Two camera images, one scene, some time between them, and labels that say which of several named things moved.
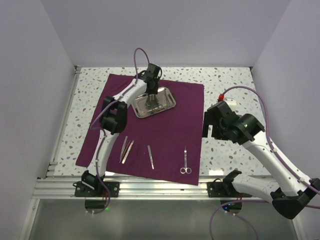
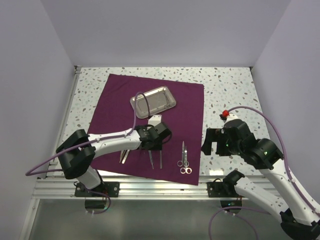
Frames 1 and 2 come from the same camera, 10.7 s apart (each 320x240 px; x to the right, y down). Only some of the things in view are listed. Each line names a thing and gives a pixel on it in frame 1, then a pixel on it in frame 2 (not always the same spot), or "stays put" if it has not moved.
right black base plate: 218,189 stays put
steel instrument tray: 146,105 stays put
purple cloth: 164,146 stays put
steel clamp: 153,103 -> 167,105
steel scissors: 186,170 stays put
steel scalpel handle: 150,156 stays put
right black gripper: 208,121 -> 212,134
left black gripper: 154,91 -> 158,146
